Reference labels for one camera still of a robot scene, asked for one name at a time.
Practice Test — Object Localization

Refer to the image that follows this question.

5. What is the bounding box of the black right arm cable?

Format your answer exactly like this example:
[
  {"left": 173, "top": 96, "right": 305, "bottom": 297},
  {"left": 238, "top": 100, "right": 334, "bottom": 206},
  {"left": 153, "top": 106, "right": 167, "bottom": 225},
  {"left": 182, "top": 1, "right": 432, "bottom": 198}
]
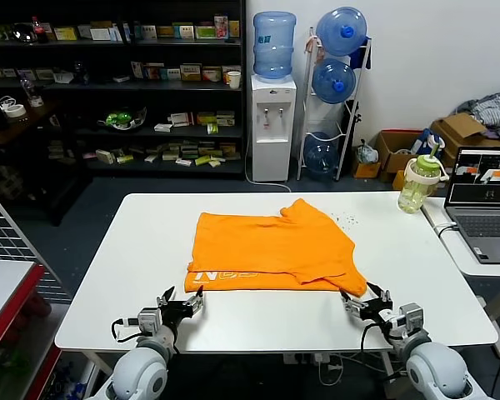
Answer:
[{"left": 359, "top": 322, "right": 387, "bottom": 356}]

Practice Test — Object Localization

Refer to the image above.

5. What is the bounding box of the orange t-shirt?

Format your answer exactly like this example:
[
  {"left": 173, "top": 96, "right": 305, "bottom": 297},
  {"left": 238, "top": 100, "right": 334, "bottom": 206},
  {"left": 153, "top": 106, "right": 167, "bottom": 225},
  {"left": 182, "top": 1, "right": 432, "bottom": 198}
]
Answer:
[{"left": 184, "top": 198, "right": 368, "bottom": 298}]

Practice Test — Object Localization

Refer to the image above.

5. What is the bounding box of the black shelving unit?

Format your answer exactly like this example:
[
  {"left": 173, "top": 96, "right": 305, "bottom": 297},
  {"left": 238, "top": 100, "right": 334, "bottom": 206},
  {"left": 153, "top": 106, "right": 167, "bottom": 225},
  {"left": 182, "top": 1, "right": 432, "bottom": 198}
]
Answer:
[{"left": 0, "top": 0, "right": 248, "bottom": 181}]

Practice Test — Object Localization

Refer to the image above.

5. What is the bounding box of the upright blue water jug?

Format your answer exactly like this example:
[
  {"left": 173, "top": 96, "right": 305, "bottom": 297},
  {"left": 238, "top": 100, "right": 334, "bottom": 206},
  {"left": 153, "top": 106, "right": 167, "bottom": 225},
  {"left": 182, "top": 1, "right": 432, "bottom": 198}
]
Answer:
[{"left": 252, "top": 11, "right": 297, "bottom": 81}]

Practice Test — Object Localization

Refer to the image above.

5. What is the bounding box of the green fruit in bowl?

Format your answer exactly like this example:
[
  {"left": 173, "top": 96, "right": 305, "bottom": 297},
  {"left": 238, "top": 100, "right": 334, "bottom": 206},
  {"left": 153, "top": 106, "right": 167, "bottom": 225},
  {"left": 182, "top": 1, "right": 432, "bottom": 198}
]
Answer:
[{"left": 97, "top": 106, "right": 148, "bottom": 133}]

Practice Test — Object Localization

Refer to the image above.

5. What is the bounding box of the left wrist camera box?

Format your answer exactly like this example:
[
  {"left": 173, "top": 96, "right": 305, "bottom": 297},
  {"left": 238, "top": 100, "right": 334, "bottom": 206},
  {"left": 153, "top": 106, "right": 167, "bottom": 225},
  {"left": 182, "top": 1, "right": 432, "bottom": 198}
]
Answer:
[{"left": 137, "top": 307, "right": 160, "bottom": 335}]

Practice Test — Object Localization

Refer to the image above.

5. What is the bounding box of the open cardboard box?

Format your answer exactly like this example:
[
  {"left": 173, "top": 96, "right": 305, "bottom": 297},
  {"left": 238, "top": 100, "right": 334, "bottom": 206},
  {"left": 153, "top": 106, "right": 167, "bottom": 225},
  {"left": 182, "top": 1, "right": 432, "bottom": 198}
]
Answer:
[{"left": 374, "top": 129, "right": 427, "bottom": 183}]

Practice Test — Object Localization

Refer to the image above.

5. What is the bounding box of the brown wooden desk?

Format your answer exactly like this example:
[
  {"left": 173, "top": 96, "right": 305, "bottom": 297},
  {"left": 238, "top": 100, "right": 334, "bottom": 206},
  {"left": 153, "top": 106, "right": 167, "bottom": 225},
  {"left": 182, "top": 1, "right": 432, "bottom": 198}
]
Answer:
[{"left": 0, "top": 98, "right": 66, "bottom": 227}]

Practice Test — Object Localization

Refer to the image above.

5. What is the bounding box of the white power strip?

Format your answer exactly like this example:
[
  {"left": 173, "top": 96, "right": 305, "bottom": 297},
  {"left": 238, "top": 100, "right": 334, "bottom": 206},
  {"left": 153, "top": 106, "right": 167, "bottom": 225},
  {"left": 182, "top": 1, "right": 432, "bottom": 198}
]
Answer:
[{"left": 282, "top": 352, "right": 343, "bottom": 368}]

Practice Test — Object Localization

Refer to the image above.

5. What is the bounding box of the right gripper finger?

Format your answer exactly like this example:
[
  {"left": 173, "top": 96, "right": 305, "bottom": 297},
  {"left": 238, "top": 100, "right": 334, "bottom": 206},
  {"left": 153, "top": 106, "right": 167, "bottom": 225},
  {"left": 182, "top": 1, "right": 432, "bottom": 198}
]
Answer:
[
  {"left": 339, "top": 291, "right": 370, "bottom": 318},
  {"left": 366, "top": 282, "right": 392, "bottom": 308}
]

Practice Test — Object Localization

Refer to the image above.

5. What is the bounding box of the black stand beside rack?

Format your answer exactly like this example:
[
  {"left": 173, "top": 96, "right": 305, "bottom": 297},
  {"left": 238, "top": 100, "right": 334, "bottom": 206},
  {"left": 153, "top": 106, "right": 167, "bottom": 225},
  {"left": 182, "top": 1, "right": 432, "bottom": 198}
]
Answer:
[{"left": 342, "top": 99, "right": 363, "bottom": 139}]

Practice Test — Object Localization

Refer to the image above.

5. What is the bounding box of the white wire grid panel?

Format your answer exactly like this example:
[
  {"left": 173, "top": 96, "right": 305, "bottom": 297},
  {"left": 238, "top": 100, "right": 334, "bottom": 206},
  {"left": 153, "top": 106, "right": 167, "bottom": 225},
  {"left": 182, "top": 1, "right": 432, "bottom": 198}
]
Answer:
[{"left": 0, "top": 180, "right": 73, "bottom": 302}]

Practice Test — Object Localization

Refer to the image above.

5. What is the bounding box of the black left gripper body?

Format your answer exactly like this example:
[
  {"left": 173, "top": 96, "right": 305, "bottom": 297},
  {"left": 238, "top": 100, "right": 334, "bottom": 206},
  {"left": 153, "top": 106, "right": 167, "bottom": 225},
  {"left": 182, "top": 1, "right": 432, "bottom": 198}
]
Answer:
[{"left": 157, "top": 300, "right": 195, "bottom": 333}]

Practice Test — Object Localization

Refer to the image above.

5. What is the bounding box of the green lidded drink bottle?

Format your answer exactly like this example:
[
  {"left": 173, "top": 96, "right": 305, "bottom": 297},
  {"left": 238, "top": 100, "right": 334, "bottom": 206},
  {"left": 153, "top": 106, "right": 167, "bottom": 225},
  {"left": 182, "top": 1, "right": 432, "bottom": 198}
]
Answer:
[{"left": 397, "top": 139, "right": 451, "bottom": 216}]

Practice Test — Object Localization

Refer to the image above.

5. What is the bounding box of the clear plastic bottle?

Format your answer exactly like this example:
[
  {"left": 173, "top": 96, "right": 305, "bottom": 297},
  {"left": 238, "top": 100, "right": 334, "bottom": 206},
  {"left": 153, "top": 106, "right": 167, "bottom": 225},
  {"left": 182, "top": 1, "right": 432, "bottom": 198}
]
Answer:
[{"left": 19, "top": 76, "right": 43, "bottom": 108}]

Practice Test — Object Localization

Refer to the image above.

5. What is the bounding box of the red edged white cart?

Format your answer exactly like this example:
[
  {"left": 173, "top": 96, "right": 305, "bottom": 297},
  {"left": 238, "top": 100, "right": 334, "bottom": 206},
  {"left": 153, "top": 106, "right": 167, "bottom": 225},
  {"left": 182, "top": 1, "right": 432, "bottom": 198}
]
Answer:
[{"left": 0, "top": 257, "right": 64, "bottom": 400}]

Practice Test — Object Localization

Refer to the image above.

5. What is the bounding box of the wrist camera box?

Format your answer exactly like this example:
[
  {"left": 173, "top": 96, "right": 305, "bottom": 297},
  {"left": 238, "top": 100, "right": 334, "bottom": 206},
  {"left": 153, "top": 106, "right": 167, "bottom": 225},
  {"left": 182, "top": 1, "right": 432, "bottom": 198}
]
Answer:
[
  {"left": 393, "top": 302, "right": 425, "bottom": 335},
  {"left": 137, "top": 307, "right": 160, "bottom": 335}
]

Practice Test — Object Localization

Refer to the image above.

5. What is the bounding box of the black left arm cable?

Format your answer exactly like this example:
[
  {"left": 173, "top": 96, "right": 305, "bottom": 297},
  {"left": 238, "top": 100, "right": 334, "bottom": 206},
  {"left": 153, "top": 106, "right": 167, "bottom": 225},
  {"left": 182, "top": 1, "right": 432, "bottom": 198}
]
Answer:
[{"left": 111, "top": 317, "right": 142, "bottom": 345}]

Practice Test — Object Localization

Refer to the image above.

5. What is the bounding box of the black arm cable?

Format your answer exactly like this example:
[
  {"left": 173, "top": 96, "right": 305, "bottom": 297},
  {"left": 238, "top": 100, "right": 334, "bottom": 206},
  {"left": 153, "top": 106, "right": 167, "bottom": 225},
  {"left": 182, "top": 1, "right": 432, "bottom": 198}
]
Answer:
[
  {"left": 111, "top": 317, "right": 142, "bottom": 345},
  {"left": 359, "top": 322, "right": 387, "bottom": 356}
]

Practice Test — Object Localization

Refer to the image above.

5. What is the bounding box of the grey laptop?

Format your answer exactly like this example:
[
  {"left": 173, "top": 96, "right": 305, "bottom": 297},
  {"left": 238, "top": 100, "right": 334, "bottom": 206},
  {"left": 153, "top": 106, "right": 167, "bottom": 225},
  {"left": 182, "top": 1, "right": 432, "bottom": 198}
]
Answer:
[{"left": 444, "top": 146, "right": 500, "bottom": 265}]

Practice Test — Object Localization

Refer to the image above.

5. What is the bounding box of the blue water jug lying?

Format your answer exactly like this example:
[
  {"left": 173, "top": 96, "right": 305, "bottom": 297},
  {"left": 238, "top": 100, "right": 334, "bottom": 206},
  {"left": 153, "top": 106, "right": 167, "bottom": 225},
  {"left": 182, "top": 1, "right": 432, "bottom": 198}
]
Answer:
[
  {"left": 315, "top": 6, "right": 368, "bottom": 58},
  {"left": 311, "top": 57, "right": 357, "bottom": 105},
  {"left": 302, "top": 132, "right": 341, "bottom": 176}
]

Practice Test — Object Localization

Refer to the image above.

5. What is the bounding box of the blue bag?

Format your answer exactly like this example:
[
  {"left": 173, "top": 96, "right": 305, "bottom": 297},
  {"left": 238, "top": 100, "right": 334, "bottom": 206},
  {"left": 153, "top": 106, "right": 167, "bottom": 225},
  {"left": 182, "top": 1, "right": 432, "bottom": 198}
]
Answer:
[{"left": 412, "top": 127, "right": 439, "bottom": 156}]

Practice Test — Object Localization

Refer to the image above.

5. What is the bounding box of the grey plastic bag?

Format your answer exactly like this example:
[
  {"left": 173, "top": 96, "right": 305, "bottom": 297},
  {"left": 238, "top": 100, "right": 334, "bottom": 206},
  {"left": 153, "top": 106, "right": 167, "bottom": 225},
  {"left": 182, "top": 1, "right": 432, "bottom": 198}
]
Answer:
[{"left": 355, "top": 138, "right": 380, "bottom": 165}]

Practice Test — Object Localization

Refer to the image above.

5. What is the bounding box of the small yellow cardboard box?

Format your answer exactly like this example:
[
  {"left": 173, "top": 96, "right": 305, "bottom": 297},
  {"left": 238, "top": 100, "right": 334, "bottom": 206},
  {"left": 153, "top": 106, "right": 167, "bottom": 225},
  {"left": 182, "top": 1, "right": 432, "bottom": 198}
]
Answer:
[{"left": 351, "top": 160, "right": 383, "bottom": 180}]

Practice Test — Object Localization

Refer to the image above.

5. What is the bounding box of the cola bottle red cap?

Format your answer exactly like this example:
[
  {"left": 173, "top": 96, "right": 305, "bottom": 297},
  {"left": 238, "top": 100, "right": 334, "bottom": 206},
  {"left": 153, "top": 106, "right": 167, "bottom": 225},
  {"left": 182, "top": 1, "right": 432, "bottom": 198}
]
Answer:
[{"left": 31, "top": 16, "right": 49, "bottom": 45}]

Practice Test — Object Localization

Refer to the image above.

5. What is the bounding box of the white water dispenser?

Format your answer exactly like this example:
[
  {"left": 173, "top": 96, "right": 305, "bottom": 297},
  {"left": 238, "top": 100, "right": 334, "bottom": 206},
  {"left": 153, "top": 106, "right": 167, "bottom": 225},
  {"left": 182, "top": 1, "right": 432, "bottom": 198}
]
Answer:
[{"left": 250, "top": 74, "right": 298, "bottom": 183}]

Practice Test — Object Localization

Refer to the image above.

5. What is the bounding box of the pink medicine box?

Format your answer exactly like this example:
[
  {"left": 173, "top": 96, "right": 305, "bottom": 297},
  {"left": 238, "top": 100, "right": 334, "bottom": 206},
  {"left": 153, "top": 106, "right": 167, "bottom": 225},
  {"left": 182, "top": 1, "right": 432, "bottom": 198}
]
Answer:
[{"left": 213, "top": 15, "right": 230, "bottom": 40}]

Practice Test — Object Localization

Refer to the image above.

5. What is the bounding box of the white wire jug rack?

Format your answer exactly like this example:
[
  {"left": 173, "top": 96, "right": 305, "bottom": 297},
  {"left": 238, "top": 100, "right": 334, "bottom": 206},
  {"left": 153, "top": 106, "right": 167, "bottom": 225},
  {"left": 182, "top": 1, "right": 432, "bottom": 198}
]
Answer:
[{"left": 296, "top": 26, "right": 373, "bottom": 183}]

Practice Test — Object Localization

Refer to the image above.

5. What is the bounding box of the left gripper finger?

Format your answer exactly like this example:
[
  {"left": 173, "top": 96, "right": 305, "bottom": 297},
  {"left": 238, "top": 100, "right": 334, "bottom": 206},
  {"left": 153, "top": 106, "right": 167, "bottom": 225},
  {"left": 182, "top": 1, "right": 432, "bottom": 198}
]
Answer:
[
  {"left": 156, "top": 286, "right": 176, "bottom": 308},
  {"left": 186, "top": 289, "right": 205, "bottom": 314}
]

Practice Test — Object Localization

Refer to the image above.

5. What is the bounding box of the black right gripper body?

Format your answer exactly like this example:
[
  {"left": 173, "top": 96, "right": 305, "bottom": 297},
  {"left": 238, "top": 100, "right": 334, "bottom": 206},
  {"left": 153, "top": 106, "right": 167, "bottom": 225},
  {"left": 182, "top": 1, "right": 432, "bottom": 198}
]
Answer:
[{"left": 357, "top": 306, "right": 395, "bottom": 330}]

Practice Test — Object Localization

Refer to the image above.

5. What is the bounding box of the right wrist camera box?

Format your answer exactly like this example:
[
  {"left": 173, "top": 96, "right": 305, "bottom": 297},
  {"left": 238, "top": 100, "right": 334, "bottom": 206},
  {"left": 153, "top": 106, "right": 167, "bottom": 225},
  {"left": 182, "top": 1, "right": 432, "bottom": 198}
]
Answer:
[{"left": 393, "top": 302, "right": 425, "bottom": 335}]

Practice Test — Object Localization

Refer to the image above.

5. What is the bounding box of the large closed cardboard box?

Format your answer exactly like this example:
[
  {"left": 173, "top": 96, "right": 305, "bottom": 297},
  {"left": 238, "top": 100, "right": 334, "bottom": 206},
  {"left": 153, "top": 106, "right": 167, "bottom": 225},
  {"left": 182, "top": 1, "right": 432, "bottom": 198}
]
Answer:
[{"left": 431, "top": 112, "right": 500, "bottom": 168}]

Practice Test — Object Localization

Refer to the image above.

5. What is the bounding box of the pile of grey clothes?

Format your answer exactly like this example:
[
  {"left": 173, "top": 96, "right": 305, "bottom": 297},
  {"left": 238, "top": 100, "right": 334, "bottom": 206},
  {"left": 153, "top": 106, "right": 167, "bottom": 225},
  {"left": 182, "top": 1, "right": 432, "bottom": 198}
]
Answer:
[{"left": 455, "top": 92, "right": 500, "bottom": 139}]

